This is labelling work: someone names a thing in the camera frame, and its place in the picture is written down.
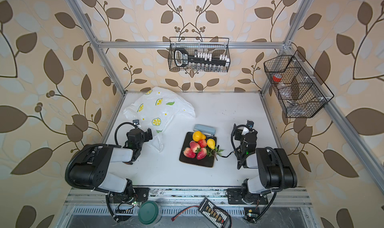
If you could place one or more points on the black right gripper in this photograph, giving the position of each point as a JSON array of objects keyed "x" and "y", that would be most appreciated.
[{"x": 239, "y": 133}]

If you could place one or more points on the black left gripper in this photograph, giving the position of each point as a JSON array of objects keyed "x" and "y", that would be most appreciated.
[{"x": 146, "y": 137}]

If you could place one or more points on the white lemon-print plastic bag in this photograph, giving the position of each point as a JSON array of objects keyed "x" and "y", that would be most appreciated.
[{"x": 155, "y": 110}]

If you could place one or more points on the fake yellow lemon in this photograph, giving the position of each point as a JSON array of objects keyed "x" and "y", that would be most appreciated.
[{"x": 211, "y": 144}]

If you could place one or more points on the fake strawberry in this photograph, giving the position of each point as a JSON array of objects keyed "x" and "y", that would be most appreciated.
[
  {"x": 202, "y": 143},
  {"x": 189, "y": 153},
  {"x": 201, "y": 153}
]

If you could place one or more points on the fake red apple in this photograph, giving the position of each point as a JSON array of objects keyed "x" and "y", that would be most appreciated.
[{"x": 195, "y": 147}]

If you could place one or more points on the fake yellow orange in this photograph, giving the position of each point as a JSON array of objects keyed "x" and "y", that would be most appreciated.
[{"x": 197, "y": 136}]

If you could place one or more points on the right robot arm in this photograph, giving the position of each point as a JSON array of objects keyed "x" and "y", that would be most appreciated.
[{"x": 275, "y": 171}]

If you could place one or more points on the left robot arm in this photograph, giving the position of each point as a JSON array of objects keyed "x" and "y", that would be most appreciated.
[{"x": 89, "y": 168}]

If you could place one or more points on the light blue sponge block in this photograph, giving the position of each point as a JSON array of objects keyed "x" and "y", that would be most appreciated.
[{"x": 207, "y": 130}]

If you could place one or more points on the black square tray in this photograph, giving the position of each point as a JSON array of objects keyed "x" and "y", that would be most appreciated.
[{"x": 207, "y": 161}]

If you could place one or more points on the red-capped plastic bottle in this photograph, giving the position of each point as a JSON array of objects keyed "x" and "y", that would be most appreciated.
[{"x": 277, "y": 78}]

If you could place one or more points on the small electronics board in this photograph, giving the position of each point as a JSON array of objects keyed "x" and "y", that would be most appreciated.
[{"x": 251, "y": 213}]

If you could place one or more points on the green round lid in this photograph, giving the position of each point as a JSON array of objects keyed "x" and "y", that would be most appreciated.
[{"x": 149, "y": 213}]

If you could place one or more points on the black connector board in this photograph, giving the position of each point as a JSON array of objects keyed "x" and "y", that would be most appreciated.
[{"x": 217, "y": 216}]

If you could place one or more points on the black socket tool set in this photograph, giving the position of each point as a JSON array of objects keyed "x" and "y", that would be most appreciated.
[{"x": 182, "y": 58}]

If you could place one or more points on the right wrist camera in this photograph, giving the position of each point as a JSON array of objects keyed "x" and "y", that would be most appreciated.
[{"x": 250, "y": 124}]

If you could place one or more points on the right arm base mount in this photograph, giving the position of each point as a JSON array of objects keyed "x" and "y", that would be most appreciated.
[{"x": 237, "y": 196}]

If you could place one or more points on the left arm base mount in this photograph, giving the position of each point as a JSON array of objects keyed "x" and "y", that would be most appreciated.
[{"x": 135, "y": 194}]

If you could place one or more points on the right wire basket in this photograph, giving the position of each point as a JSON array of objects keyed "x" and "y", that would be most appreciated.
[{"x": 302, "y": 92}]

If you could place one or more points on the wire basket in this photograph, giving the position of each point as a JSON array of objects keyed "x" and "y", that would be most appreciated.
[
  {"x": 302, "y": 92},
  {"x": 215, "y": 45}
]

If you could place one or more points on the back wire basket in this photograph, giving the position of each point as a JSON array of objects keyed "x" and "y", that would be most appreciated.
[{"x": 215, "y": 45}]

